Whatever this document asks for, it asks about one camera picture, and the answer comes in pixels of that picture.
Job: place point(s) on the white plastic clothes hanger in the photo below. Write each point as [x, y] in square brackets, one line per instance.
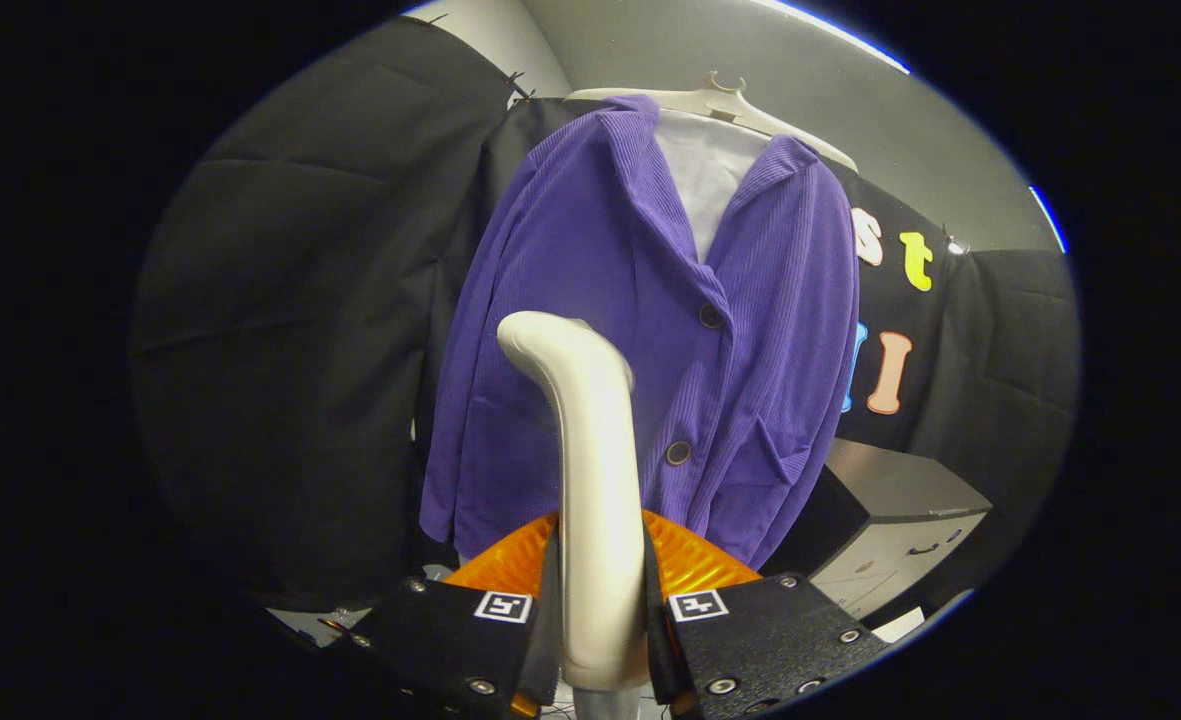
[720, 102]

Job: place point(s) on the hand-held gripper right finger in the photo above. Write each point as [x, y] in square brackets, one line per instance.
[760, 640]

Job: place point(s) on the white paper sheet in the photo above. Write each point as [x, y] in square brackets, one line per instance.
[898, 625]

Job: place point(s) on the white garment board pad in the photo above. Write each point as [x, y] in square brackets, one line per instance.
[710, 175]

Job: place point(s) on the grey-topped white drawer cabinet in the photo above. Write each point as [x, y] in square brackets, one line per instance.
[890, 485]

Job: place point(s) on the white garment steamer head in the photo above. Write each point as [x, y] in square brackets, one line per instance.
[595, 470]

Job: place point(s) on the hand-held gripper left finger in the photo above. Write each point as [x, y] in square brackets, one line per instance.
[450, 640]

